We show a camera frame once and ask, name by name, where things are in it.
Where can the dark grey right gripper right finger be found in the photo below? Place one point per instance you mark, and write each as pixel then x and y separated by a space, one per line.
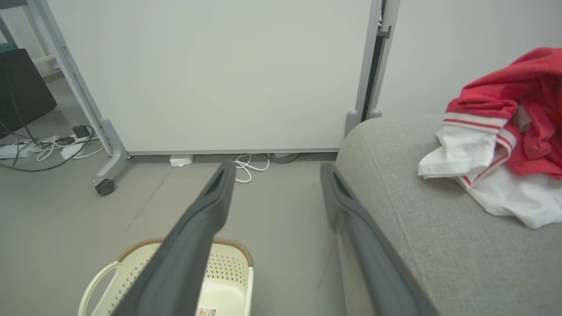
pixel 373 272

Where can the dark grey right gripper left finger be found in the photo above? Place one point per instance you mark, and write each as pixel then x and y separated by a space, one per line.
pixel 184 263

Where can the red white striped shirt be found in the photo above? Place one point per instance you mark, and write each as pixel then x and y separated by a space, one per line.
pixel 465 149

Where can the red shorts with white stripe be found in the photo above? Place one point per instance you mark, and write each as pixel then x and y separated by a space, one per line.
pixel 505 87

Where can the cream plastic laundry basket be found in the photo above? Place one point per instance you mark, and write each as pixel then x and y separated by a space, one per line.
pixel 228 272

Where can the grey fabric sofa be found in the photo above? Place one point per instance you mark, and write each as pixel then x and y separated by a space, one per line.
pixel 439 254

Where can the white power adapter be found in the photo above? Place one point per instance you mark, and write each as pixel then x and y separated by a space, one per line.
pixel 181 161

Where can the grey partition foot with caster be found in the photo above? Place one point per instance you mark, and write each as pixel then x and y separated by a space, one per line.
pixel 112 149

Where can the white power strip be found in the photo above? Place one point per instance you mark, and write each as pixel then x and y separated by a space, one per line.
pixel 13 151
pixel 74 149

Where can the black plug adapter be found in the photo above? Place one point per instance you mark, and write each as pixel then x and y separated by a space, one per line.
pixel 81 131

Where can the wide white partition panel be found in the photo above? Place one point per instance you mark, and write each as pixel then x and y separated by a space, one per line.
pixel 219 79

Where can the narrow white partition panel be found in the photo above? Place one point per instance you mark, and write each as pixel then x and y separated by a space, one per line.
pixel 439 57

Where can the black cabinet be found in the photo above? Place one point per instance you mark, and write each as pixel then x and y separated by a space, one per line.
pixel 22 92

